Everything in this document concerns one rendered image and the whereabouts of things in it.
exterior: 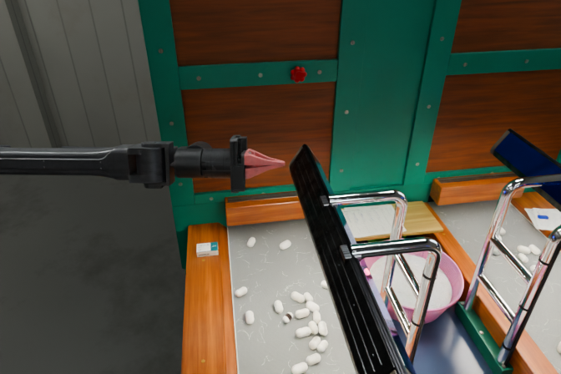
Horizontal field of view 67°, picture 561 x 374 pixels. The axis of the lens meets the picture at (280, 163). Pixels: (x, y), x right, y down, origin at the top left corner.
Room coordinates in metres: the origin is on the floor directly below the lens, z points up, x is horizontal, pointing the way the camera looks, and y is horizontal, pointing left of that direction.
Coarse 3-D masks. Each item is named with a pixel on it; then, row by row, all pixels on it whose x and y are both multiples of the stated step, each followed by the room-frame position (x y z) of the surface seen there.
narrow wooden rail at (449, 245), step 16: (448, 240) 0.96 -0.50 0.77; (464, 256) 0.89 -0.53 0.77; (464, 272) 0.83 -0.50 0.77; (464, 288) 0.80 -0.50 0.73; (480, 288) 0.77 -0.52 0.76; (480, 304) 0.73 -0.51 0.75; (496, 304) 0.72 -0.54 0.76; (496, 320) 0.67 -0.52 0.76; (496, 336) 0.65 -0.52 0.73; (528, 336) 0.63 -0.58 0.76; (528, 352) 0.59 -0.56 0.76; (528, 368) 0.55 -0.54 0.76; (544, 368) 0.55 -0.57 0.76
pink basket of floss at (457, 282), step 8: (384, 240) 0.95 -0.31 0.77; (376, 256) 0.92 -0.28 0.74; (424, 256) 0.92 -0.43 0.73; (448, 256) 0.89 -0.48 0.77; (368, 264) 0.89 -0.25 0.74; (440, 264) 0.89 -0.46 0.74; (448, 264) 0.87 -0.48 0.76; (456, 264) 0.86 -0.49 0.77; (448, 272) 0.86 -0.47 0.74; (456, 272) 0.84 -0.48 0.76; (456, 280) 0.82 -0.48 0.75; (456, 288) 0.79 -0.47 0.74; (456, 296) 0.76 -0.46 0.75; (448, 304) 0.72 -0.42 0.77; (392, 312) 0.74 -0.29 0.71; (408, 312) 0.71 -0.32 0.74; (432, 312) 0.71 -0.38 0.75; (440, 312) 0.72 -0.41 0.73; (432, 320) 0.74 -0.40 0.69
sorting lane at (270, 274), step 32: (288, 224) 1.07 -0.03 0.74; (256, 256) 0.92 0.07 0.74; (288, 256) 0.92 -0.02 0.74; (256, 288) 0.80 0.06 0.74; (288, 288) 0.80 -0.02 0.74; (320, 288) 0.80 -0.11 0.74; (256, 320) 0.69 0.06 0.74; (256, 352) 0.60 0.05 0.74; (288, 352) 0.60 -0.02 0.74; (320, 352) 0.60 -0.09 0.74
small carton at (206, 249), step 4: (200, 244) 0.92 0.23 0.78; (204, 244) 0.92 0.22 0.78; (208, 244) 0.92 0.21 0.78; (212, 244) 0.92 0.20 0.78; (216, 244) 0.92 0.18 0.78; (196, 248) 0.90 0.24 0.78; (200, 248) 0.90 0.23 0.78; (204, 248) 0.90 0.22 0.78; (208, 248) 0.90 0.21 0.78; (212, 248) 0.90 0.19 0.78; (216, 248) 0.90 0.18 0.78; (196, 252) 0.89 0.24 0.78; (200, 252) 0.89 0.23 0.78; (204, 252) 0.89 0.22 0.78; (208, 252) 0.89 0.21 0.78; (212, 252) 0.89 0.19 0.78; (216, 252) 0.90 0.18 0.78; (200, 256) 0.89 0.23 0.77
